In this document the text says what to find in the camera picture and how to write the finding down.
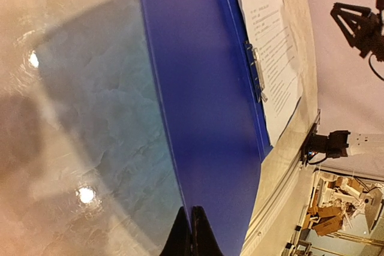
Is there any printed paper sheet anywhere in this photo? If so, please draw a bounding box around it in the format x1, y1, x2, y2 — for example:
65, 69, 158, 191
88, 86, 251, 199
238, 0, 303, 146

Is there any aluminium front rail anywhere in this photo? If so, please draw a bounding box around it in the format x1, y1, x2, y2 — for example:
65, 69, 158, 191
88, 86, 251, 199
241, 110, 320, 255

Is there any cardboard boxes pile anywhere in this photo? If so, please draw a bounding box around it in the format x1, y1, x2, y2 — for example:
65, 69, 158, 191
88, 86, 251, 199
303, 173, 365, 236

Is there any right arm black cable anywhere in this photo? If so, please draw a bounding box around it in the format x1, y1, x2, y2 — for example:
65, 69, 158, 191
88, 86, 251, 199
368, 53, 384, 82

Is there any metal folder clip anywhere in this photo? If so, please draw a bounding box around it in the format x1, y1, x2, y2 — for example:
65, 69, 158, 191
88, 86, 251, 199
244, 40, 268, 103

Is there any white background equipment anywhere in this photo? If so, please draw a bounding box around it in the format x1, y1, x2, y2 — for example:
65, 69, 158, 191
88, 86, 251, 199
282, 168, 383, 255

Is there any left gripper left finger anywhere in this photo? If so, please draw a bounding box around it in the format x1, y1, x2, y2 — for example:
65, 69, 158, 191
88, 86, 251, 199
160, 207, 192, 256

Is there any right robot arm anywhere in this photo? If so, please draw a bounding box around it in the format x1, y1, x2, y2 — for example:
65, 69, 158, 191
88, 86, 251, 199
330, 0, 383, 155

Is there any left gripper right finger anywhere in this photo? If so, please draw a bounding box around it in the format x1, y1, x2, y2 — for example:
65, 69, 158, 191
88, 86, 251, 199
191, 206, 223, 256

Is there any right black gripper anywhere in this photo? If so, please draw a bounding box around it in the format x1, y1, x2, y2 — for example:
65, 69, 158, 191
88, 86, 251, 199
331, 2, 383, 58

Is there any blue file folder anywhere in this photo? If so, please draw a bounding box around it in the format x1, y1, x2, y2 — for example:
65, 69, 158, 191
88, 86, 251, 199
141, 0, 274, 255

